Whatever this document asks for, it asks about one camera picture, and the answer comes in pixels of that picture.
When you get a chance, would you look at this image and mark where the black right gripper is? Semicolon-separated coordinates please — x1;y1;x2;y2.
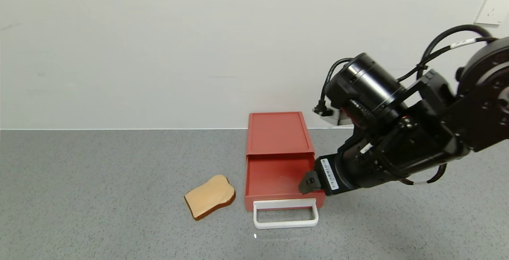
298;134;385;196

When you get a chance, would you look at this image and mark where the red drawer with white handle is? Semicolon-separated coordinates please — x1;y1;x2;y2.
244;153;326;229

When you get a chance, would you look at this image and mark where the red drawer cabinet housing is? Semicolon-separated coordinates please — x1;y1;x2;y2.
246;112;315;157

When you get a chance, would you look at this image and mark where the toast slice with brown crust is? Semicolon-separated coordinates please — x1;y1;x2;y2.
184;175;236;221

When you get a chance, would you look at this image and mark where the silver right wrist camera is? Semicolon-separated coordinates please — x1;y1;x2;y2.
313;107;353;126

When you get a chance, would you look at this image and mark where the thin black camera cable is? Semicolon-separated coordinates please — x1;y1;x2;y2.
318;58;354;114

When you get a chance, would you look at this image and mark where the short black and white cable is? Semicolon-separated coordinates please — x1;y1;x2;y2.
399;164;448;185

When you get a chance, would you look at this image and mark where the black cable with white label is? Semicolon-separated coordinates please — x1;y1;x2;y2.
398;37;498;82

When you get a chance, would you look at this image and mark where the looped black arm cable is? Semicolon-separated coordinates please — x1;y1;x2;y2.
416;24;493;78

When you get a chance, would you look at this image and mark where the white wall socket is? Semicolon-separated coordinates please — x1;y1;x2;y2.
474;0;509;25

